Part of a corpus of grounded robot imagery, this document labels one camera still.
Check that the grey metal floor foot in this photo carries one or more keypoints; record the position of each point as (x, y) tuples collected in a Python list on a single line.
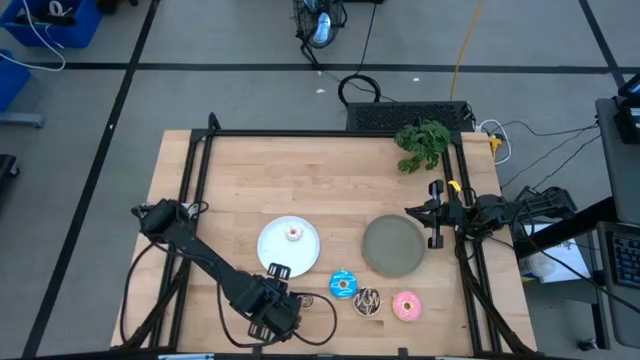
[(22, 119)]

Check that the white round plate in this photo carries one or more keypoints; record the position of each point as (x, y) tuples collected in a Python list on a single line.
[(280, 255)]

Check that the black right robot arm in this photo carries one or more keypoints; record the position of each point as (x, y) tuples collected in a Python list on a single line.
[(492, 210)]

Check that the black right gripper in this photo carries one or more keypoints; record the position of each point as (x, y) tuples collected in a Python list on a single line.
[(437, 192)]

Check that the black computer keyboard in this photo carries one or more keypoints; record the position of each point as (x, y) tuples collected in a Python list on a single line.
[(625, 260)]

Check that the black aluminium table frame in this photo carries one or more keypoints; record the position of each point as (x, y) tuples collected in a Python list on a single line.
[(300, 133)]

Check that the green potted plant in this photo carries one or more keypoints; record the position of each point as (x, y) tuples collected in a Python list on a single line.
[(422, 142)]

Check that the large pink glazed donut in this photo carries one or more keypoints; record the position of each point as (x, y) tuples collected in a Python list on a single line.
[(400, 310)]

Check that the black desk crossbar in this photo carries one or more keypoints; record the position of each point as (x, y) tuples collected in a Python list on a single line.
[(565, 226)]

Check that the black floor fan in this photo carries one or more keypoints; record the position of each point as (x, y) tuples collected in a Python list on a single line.
[(320, 27)]

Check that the black mesh computer case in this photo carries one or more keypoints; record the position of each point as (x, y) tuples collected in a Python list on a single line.
[(400, 116)]

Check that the large chocolate glazed donut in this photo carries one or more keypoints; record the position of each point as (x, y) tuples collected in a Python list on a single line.
[(360, 305)]

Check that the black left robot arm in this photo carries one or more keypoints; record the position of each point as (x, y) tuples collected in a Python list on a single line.
[(195, 250)]

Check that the black curved frame brace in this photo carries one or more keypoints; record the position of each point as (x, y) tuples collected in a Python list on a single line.
[(214, 122)]

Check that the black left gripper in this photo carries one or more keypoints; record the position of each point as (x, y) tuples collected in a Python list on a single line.
[(277, 307)]

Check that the large blue glazed donut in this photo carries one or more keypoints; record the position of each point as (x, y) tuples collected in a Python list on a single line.
[(336, 287)]

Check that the white paper sheet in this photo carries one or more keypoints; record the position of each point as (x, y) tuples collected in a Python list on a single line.
[(565, 255)]

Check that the blue storage bin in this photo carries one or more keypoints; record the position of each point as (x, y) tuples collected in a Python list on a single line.
[(10, 80), (75, 30)]

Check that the grey-green round plate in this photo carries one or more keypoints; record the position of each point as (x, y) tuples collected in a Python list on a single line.
[(394, 246)]

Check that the small white sprinkled donut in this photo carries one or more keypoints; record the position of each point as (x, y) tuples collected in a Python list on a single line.
[(290, 236)]

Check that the black computer monitor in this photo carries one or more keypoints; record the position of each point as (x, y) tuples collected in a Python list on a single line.
[(631, 120)]

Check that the grey desk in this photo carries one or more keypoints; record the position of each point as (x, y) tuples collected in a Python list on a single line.
[(620, 175)]

